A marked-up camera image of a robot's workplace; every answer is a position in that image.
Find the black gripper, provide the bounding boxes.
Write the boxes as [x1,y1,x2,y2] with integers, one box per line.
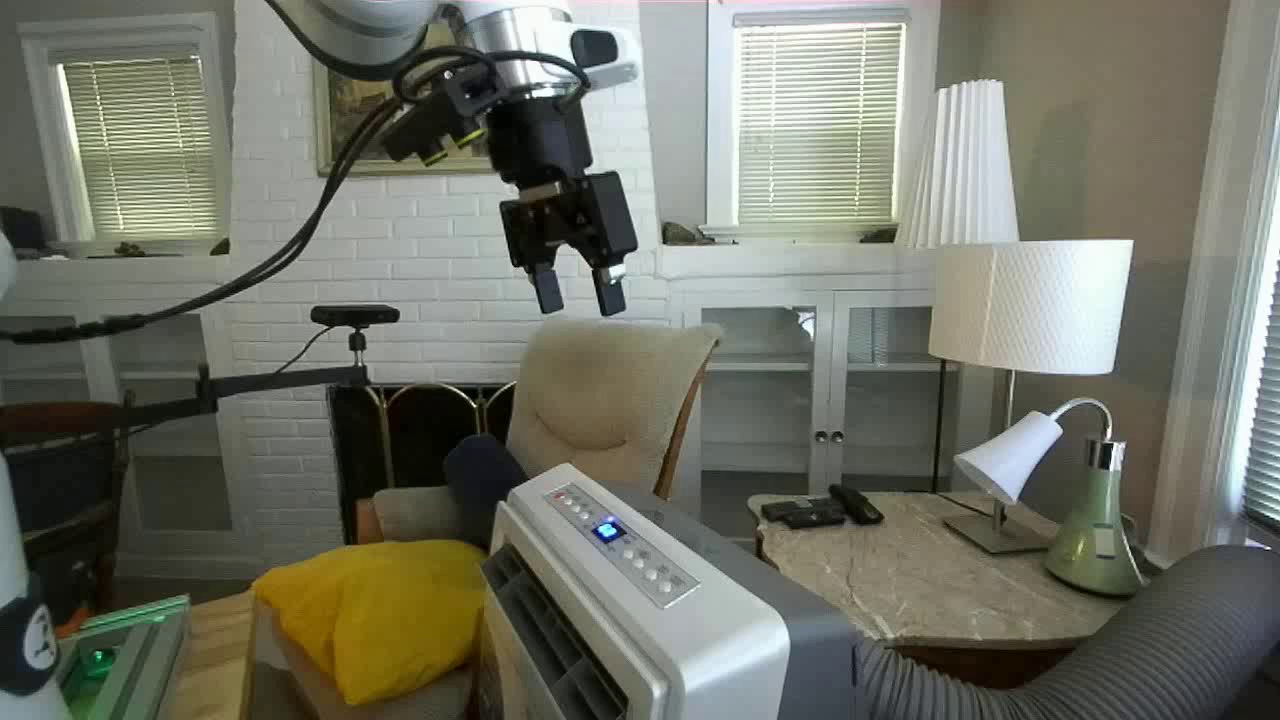
[485,93,642,321]

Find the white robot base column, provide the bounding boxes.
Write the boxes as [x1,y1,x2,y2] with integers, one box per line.
[0,451,73,720]

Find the white portable air cooler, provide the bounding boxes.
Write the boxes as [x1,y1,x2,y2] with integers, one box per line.
[476,458,866,720]

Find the beige upholstered armchair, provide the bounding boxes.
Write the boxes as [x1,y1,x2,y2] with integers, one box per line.
[502,314,730,515]

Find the black fireplace screen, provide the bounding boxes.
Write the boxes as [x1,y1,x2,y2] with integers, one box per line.
[330,376,516,543]

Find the white glass door cabinet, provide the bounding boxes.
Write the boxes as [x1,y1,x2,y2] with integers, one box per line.
[657,242,965,536]

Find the small window with blinds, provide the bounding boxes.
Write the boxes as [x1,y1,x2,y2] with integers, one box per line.
[17,11,236,258]
[699,4,923,242]

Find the black remote control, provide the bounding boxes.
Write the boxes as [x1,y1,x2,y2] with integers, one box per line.
[825,480,890,528]
[757,496,851,532]

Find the black boom pole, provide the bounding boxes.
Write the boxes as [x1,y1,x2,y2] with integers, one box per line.
[113,358,376,433]

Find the yellow-orange cushion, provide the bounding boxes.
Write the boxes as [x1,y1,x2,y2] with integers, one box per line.
[247,536,492,710]

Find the pleated shade floor lamp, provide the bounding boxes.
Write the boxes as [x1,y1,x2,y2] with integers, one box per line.
[907,77,1026,496]

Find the marble top side table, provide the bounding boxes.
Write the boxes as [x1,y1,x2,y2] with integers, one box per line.
[745,487,1138,693]

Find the white built-in open shelf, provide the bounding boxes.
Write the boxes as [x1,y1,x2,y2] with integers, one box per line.
[0,251,264,571]

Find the drum shade table lamp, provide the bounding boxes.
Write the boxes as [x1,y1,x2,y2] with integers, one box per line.
[930,235,1138,559]

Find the dark wooden furniture piece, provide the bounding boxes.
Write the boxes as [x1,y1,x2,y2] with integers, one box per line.
[0,394,133,625]

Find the small black box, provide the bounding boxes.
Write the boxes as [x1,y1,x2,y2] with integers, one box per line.
[0,205,57,258]

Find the green desk lamp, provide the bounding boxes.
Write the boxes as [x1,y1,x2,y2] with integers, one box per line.
[952,393,1153,598]

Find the green lit device box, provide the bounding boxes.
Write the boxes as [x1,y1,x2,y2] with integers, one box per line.
[52,590,196,720]

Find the tall window with blinds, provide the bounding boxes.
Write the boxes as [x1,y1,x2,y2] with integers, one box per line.
[1239,114,1280,532]

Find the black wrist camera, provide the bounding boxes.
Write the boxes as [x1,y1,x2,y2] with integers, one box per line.
[382,59,496,170]

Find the black camera on mount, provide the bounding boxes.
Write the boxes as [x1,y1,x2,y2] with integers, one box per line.
[309,301,406,371]

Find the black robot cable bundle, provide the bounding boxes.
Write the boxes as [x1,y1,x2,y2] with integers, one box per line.
[0,42,594,349]

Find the grey ribbed exhaust hose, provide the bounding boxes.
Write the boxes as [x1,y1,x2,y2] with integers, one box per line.
[851,540,1280,720]

